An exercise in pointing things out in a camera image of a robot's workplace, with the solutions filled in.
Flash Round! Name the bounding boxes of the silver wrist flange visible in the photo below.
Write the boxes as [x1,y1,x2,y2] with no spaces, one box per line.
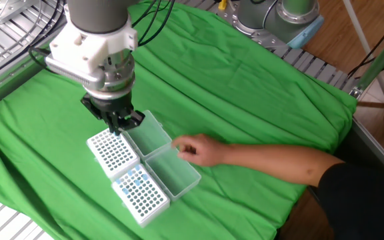
[85,49,136,101]

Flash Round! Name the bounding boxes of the person's hand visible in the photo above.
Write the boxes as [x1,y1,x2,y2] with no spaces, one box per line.
[171,133,228,167]

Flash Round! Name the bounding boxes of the silver metal plate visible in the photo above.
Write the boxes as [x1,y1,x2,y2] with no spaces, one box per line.
[0,0,41,26]

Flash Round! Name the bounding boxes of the grey aluminium frame rail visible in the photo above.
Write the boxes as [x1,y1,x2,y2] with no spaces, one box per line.
[0,33,66,116]

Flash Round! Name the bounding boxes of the thin white pole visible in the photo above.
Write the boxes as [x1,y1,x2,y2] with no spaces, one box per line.
[341,0,384,109]

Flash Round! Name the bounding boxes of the black floor cables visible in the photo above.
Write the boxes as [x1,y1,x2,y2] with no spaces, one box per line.
[347,11,384,80]

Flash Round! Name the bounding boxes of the aluminium table edge rail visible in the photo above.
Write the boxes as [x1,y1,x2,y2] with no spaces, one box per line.
[350,118,384,176]

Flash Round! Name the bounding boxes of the aluminium corner post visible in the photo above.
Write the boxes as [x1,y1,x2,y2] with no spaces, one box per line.
[357,20,384,98]

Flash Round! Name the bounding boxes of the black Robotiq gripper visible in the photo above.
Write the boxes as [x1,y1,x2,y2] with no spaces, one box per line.
[80,91,146,136]

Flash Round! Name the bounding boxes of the white pipette tip rack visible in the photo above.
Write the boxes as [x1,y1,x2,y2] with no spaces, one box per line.
[111,163,171,228]
[86,128,141,183]

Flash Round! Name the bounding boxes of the dark wrist camera cable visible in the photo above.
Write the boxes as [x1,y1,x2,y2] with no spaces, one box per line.
[27,0,177,73]

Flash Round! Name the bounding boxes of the green table cloth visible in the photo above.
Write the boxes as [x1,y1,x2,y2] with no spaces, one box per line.
[0,0,359,240]

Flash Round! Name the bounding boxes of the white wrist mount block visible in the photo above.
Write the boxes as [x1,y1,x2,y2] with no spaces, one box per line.
[49,5,139,67]

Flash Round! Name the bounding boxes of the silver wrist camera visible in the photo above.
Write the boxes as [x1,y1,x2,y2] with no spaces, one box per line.
[44,55,108,91]

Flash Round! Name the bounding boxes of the black shirt sleeve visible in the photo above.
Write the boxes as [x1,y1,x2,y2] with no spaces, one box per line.
[317,162,384,240]

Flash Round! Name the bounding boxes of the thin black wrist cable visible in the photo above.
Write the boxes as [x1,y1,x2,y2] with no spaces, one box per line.
[131,0,166,44]

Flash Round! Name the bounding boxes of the black table cable bundle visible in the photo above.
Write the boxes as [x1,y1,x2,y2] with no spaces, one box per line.
[0,0,68,86]

